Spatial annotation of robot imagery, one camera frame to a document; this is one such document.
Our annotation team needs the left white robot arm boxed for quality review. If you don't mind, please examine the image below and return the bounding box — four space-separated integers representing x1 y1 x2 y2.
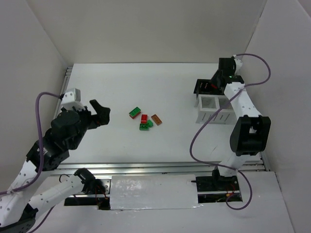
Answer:
0 100 110 233

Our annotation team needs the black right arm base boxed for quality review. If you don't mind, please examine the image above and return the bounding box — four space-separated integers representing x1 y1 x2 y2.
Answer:
191 169 242 203

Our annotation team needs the long green lego brick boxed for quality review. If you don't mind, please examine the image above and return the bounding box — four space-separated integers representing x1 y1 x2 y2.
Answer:
129 107 141 114

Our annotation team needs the small green lego brick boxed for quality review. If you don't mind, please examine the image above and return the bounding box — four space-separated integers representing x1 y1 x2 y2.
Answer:
147 119 154 128

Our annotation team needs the white two-slot container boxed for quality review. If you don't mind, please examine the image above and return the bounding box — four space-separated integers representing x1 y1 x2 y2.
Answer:
196 94 237 125

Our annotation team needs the black two-slot container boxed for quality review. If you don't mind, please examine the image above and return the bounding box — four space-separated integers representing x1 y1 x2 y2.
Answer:
193 79 224 107

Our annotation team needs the orange long lego plate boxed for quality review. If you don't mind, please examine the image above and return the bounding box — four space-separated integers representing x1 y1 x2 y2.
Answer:
151 114 162 126

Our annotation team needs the red curved lego brick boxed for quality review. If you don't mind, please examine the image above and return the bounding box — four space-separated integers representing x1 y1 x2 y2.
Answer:
140 114 148 124

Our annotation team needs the white foil cover panel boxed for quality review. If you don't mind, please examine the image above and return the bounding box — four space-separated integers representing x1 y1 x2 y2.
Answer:
110 174 199 210

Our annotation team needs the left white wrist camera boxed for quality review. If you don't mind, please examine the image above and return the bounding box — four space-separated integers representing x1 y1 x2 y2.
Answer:
61 88 85 112

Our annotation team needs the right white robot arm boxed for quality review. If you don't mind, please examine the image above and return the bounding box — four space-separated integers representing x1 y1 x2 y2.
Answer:
211 56 271 177

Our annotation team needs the long red lego plate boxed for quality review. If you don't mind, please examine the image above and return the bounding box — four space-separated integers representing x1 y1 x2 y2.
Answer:
129 112 141 119

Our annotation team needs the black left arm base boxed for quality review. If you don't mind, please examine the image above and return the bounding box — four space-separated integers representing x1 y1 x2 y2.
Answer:
64 179 111 210

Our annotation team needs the green 2x2 lego brick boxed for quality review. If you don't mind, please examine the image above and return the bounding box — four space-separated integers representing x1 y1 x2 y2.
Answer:
139 123 150 131

